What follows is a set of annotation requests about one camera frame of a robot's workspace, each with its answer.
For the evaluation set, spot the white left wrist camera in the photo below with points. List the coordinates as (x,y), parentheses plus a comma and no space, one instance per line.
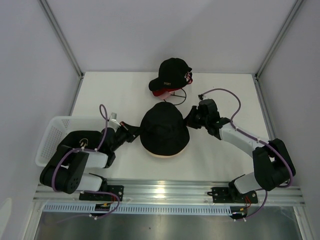
(112,121)

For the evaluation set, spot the red baseball cap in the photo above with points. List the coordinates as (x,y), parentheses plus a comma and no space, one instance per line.
(162,93)

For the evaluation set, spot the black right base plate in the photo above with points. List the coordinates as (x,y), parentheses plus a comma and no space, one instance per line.
(228,195)

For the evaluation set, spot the white plastic bin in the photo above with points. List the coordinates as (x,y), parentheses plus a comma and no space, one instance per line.
(58,128)

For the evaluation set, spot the black sport baseball cap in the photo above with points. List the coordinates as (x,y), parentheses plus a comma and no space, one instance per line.
(172,74)

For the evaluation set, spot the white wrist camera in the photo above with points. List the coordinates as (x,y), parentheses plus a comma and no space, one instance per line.
(112,121)
(202,97)

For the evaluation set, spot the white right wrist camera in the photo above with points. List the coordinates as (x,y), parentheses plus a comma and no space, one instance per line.
(202,97)

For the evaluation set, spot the beige black reversible bucket hat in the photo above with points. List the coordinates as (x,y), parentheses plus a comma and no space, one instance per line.
(162,142)

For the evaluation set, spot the left aluminium frame post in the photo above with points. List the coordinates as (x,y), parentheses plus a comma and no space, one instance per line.
(49,14)

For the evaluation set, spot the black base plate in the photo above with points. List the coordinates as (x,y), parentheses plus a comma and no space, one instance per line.
(117,190)
(228,195)

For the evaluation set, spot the aluminium mounting rail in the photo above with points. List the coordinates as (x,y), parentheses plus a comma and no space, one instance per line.
(166,192)

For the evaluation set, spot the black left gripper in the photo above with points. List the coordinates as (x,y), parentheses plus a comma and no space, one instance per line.
(131,132)

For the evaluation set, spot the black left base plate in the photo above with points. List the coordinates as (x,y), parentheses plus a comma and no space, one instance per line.
(117,190)

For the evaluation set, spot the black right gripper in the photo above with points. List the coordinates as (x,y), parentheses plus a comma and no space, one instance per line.
(189,119)

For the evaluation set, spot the black wire hat stand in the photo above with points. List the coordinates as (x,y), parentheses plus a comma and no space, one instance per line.
(177,97)

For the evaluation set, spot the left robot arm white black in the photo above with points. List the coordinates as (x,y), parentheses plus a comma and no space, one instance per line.
(84,149)

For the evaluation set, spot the aluminium frame post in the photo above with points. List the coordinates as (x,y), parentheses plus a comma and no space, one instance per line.
(49,14)
(281,34)

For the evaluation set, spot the right aluminium frame post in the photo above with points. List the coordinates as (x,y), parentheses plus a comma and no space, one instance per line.
(281,34)

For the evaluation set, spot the white slotted cable duct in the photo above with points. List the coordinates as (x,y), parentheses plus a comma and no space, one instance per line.
(91,208)

